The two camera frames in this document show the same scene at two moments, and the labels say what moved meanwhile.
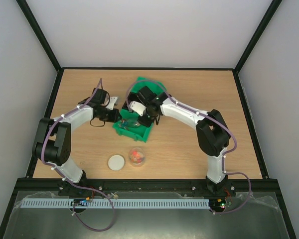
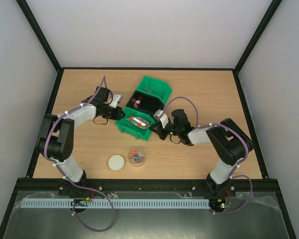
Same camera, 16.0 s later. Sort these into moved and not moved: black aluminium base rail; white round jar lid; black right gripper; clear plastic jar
Moved: black right gripper
Not moved: white round jar lid; black aluminium base rail; clear plastic jar
